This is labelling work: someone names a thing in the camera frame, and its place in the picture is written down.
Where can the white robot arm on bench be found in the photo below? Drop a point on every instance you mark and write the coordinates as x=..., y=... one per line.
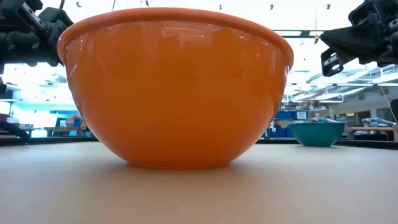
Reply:
x=377, y=121

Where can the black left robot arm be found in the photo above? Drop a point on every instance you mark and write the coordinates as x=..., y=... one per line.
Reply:
x=2, y=85

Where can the blue storage bins with label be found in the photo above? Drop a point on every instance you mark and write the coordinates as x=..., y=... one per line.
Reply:
x=290, y=115

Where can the wooden workbench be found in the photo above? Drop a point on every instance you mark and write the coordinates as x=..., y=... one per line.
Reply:
x=370, y=129

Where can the wooden desk with clutter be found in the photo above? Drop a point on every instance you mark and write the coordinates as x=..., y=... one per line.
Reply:
x=62, y=128

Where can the teal plastic bowl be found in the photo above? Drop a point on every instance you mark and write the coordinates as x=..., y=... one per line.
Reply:
x=315, y=135

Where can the large orange plastic bowl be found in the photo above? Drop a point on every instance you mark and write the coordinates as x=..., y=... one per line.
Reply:
x=174, y=99

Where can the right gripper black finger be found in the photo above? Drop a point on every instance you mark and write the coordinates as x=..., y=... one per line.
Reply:
x=357, y=42
x=332, y=63

